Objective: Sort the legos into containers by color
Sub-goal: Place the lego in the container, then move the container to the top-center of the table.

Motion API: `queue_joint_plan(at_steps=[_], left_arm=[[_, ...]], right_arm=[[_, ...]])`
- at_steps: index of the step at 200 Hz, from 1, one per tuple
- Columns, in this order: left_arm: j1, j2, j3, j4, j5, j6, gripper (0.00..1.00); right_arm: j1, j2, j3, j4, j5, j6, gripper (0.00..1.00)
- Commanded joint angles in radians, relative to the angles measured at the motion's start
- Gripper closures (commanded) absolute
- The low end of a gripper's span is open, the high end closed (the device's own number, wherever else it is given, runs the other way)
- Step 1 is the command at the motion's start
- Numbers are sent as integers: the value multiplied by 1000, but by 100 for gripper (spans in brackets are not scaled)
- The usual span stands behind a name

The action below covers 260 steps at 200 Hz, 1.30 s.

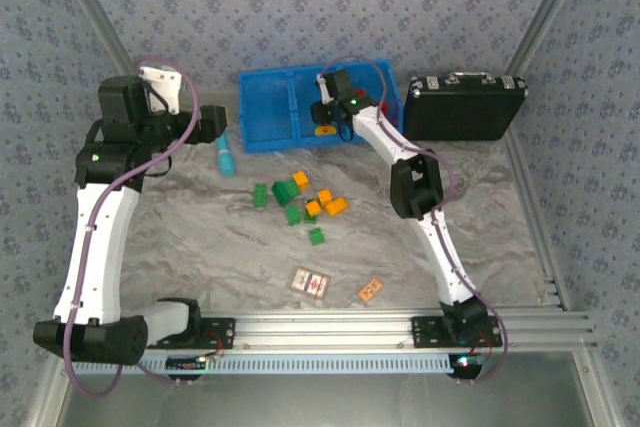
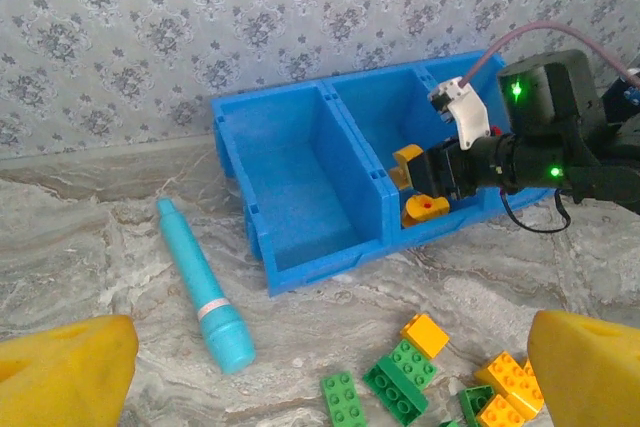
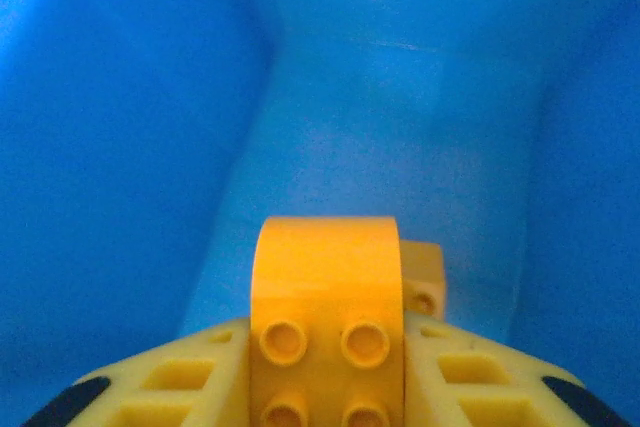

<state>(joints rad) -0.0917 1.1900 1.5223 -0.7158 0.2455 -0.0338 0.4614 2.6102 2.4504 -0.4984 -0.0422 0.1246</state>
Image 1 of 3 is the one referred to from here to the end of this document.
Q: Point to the yellow lego brick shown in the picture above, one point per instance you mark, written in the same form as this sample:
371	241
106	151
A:
325	131
337	206
324	197
300	179
313	207

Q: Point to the teal pen-shaped tool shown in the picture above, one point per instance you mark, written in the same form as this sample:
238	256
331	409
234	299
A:
225	157

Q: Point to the green lego brick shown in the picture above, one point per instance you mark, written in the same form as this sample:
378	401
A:
316	236
293	215
260	194
309	218

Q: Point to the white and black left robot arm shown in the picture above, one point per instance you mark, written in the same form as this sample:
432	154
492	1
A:
112	247

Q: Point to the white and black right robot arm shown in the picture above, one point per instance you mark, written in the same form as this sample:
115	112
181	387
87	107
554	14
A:
417	192

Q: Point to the blue three-compartment plastic bin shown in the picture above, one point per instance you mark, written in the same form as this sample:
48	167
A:
265	107

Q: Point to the large dark green lego block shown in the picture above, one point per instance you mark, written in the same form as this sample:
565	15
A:
284	192

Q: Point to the black briefcase with metal latches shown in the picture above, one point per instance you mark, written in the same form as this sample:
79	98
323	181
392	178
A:
465	109

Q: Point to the small orange card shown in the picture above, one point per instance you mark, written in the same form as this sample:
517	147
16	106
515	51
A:
370	291

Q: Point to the left circuit board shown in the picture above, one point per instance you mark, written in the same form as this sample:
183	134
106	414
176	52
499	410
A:
187	363

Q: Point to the circuit board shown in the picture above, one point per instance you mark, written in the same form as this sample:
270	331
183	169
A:
465	364
187	363

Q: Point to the right circuit board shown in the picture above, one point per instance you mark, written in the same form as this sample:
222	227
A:
465	364

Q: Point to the aluminium frame post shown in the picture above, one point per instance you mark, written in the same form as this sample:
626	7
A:
100	22
550	12

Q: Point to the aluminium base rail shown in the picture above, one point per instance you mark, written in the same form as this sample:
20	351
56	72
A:
325	329

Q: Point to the aluminium side rail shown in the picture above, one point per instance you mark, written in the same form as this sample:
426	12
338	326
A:
537	237

